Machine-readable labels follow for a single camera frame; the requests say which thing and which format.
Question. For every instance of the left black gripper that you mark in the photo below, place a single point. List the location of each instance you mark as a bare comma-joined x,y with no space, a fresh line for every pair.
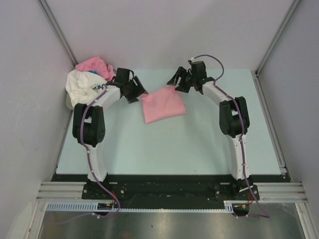
138,90

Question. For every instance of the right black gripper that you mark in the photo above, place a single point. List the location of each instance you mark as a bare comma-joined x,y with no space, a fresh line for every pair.
182,72

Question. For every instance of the pink t shirt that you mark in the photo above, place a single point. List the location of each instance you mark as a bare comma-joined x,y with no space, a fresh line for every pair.
162,104
97,64

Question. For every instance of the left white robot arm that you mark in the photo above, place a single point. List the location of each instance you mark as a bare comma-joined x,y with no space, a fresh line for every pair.
88,120

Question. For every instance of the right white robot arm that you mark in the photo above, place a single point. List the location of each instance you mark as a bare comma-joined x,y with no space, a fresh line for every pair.
233,112

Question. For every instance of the blue garment in basket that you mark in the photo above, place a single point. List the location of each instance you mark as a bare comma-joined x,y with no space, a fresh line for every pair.
93,72

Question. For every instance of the pink t shirt in basket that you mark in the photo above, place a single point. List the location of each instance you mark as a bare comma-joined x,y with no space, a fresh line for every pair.
97,64

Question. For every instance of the white t shirt in basket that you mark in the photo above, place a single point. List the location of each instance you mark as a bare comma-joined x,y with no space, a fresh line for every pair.
83,87

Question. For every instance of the grey laundry basket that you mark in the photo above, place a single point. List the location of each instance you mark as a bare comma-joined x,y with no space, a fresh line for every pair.
69,104

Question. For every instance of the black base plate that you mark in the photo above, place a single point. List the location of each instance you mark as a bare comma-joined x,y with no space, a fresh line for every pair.
219,187

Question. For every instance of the left corner aluminium post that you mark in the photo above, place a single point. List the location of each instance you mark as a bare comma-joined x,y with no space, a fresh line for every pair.
49,15

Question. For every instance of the corner aluminium post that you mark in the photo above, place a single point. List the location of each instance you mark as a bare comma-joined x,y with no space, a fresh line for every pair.
278,35
49,15

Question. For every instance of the right corner aluminium post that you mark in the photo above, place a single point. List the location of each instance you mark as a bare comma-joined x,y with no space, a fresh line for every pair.
278,35

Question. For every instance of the aluminium rail frame left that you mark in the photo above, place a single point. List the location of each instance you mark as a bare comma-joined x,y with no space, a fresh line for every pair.
60,191

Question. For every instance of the aluminium rail frame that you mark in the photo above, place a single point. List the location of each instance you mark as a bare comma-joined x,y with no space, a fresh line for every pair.
60,191
283,189

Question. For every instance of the aluminium rail frame right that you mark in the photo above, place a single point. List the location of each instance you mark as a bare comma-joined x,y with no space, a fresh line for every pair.
283,189

